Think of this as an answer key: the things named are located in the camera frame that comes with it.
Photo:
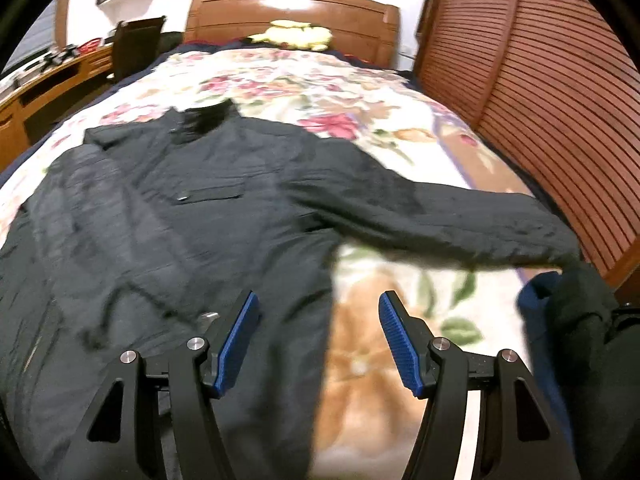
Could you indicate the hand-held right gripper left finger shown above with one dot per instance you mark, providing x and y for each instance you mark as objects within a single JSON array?
[{"x": 235, "y": 345}]

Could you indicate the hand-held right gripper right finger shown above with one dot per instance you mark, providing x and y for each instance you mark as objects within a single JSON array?
[{"x": 400, "y": 345}]

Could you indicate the dark grey shorts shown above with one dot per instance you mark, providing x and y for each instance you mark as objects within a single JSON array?
[{"x": 200, "y": 220}]

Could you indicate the black folded garment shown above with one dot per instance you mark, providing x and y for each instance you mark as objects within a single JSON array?
[{"x": 590, "y": 320}]

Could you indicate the floral blanket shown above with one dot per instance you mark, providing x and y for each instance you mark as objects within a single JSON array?
[{"x": 325, "y": 90}]

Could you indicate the wooden louvered wardrobe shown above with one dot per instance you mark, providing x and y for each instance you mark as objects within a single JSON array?
[{"x": 550, "y": 85}]

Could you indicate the yellow plush toy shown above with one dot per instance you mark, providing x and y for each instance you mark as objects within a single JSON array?
[{"x": 290, "y": 35}]

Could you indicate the wooden desk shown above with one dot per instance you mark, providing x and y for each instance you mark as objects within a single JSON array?
[{"x": 50, "y": 90}]

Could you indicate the dark wooden chair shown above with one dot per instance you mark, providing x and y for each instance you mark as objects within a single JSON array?
[{"x": 135, "y": 40}]

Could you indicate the red patterned object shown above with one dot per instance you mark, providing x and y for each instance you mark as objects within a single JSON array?
[{"x": 89, "y": 46}]

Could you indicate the dark desk clutter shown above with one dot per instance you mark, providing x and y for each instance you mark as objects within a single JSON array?
[{"x": 52, "y": 57}]

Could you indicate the wooden bed headboard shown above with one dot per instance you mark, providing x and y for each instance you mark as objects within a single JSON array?
[{"x": 300, "y": 7}]

